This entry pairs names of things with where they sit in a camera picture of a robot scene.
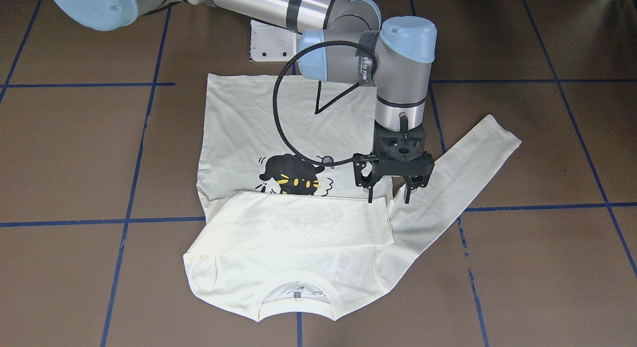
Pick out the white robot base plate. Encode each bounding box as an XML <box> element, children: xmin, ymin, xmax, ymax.
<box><xmin>249</xmin><ymin>20</ymin><xmax>301</xmax><ymax>63</ymax></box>

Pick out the black braided left gripper cable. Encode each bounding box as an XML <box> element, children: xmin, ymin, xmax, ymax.
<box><xmin>272</xmin><ymin>41</ymin><xmax>379</xmax><ymax>168</ymax></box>

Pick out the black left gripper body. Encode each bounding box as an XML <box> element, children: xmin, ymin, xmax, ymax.
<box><xmin>353</xmin><ymin>122</ymin><xmax>434</xmax><ymax>190</ymax></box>

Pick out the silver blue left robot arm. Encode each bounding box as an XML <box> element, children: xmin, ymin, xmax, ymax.
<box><xmin>54</xmin><ymin>0</ymin><xmax>437</xmax><ymax>203</ymax></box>

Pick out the cream long-sleeve cat shirt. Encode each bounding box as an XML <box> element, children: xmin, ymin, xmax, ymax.
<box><xmin>183</xmin><ymin>73</ymin><xmax>521</xmax><ymax>321</ymax></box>

